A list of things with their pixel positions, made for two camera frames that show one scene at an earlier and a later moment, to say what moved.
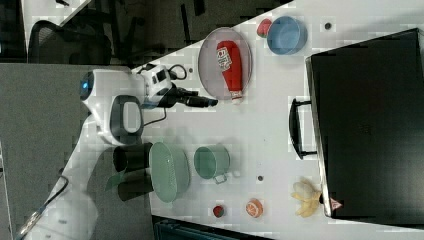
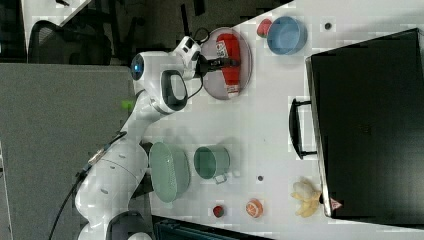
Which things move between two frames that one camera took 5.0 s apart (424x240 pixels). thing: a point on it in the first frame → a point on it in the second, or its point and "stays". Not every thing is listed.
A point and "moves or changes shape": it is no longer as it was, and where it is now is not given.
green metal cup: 212,162 stays
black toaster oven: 364,129 stays
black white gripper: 180,95 → 204,65
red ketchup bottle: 230,61 moves or changes shape
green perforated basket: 170,171 stays
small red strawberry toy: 218,211 stays
